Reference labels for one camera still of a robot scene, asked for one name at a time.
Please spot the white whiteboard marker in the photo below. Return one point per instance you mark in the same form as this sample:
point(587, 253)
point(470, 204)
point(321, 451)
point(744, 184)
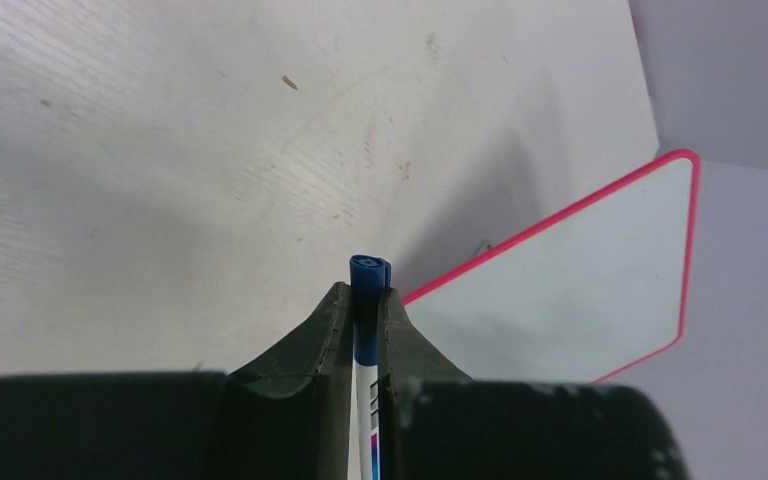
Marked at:
point(368, 420)

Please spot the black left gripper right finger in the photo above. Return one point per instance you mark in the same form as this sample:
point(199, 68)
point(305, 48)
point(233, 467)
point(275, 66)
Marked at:
point(436, 422)

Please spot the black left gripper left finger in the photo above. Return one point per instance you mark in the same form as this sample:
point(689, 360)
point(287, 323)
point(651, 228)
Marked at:
point(284, 415)

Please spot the pink framed whiteboard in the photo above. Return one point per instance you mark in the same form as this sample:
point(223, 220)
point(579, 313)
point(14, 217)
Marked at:
point(588, 292)

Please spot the blue marker cap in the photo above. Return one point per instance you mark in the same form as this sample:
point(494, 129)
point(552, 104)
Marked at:
point(369, 276)

